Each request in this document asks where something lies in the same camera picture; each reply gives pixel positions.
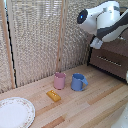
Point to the pink cup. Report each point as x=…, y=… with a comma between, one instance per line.
x=59, y=81

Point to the yellow block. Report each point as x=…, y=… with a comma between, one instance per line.
x=53, y=95

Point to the thin wooden post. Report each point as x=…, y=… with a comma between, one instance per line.
x=60, y=36

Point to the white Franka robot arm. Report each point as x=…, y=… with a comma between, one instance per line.
x=105, y=20

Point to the bamboo blind screen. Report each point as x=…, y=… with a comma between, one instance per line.
x=33, y=40

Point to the dark brown drawer cabinet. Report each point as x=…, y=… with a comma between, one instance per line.
x=113, y=71

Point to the thick wooden post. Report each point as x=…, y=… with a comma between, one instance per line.
x=7, y=43

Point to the white patterned plate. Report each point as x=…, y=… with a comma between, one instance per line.
x=15, y=112

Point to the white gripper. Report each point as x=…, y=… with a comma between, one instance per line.
x=96, y=43

